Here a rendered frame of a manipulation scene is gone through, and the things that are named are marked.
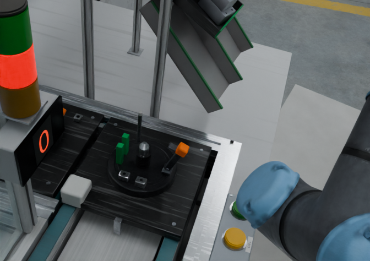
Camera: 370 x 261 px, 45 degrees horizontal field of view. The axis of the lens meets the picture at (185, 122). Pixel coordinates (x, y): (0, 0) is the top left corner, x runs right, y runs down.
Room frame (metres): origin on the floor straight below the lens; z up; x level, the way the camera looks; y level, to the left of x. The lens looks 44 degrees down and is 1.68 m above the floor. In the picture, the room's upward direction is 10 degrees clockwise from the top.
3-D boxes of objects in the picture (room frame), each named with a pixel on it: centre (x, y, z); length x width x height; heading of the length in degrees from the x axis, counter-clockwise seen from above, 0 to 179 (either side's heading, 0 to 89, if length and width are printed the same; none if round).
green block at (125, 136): (0.61, 0.11, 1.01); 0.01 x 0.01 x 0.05; 80
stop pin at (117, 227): (0.47, 0.09, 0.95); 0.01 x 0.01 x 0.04; 80
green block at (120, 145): (0.59, 0.12, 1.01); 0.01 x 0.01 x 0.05; 80
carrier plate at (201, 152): (0.59, 0.07, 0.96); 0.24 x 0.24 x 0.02; 80
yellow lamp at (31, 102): (0.42, 0.22, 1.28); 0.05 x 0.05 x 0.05
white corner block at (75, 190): (0.51, 0.18, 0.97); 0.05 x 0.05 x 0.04; 80
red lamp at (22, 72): (0.42, 0.22, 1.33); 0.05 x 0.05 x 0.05
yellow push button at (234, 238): (0.47, -0.13, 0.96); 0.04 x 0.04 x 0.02
